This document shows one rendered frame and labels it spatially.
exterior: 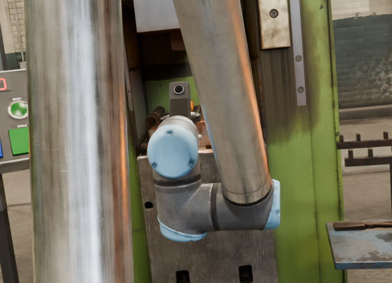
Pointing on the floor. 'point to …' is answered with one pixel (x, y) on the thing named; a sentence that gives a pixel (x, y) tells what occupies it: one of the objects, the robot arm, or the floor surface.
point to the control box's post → (6, 242)
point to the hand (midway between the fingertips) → (182, 113)
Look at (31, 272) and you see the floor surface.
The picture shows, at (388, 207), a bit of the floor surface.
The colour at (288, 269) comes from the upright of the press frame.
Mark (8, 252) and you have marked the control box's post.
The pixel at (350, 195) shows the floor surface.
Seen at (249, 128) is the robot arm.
